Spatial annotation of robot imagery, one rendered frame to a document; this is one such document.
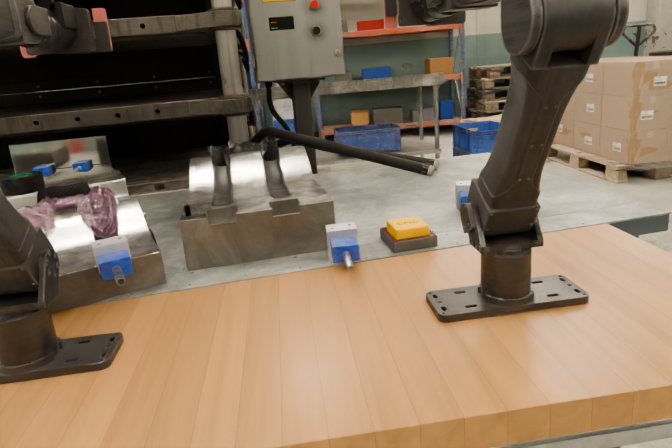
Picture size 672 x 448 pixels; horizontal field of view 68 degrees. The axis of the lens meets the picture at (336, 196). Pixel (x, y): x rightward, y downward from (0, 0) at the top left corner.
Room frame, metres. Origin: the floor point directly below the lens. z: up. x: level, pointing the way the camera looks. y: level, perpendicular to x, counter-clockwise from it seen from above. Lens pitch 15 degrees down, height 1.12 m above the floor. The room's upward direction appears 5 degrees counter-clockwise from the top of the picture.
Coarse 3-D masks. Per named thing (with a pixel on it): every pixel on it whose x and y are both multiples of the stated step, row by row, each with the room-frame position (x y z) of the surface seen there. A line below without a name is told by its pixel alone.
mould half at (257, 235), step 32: (192, 160) 1.11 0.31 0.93; (256, 160) 1.10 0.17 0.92; (288, 160) 1.10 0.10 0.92; (192, 192) 1.00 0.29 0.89; (256, 192) 0.96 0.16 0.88; (320, 192) 0.90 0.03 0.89; (192, 224) 0.79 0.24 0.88; (224, 224) 0.80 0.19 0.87; (256, 224) 0.81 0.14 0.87; (288, 224) 0.82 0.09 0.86; (320, 224) 0.83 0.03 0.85; (192, 256) 0.79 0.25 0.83; (224, 256) 0.80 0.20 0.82; (256, 256) 0.81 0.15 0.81
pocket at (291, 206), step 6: (270, 204) 0.86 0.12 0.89; (276, 204) 0.86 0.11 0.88; (282, 204) 0.86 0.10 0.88; (288, 204) 0.87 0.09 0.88; (294, 204) 0.87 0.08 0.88; (276, 210) 0.86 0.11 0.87; (282, 210) 0.86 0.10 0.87; (288, 210) 0.87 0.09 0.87; (294, 210) 0.87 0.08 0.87; (276, 216) 0.82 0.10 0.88
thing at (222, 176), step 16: (240, 144) 1.17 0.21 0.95; (256, 144) 1.15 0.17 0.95; (272, 144) 1.17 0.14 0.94; (224, 160) 1.17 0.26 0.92; (272, 160) 1.17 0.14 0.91; (224, 176) 1.06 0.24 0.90; (272, 176) 1.06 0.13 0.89; (224, 192) 1.00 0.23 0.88; (272, 192) 0.96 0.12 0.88; (288, 192) 0.92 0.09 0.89
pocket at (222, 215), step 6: (210, 210) 0.84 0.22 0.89; (216, 210) 0.84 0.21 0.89; (222, 210) 0.85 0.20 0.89; (228, 210) 0.85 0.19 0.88; (234, 210) 0.85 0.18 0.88; (210, 216) 0.84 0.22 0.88; (216, 216) 0.84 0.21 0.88; (222, 216) 0.85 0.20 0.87; (228, 216) 0.85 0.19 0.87; (234, 216) 0.85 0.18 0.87; (210, 222) 0.84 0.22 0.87; (216, 222) 0.84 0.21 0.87; (222, 222) 0.84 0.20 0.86; (228, 222) 0.81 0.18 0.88
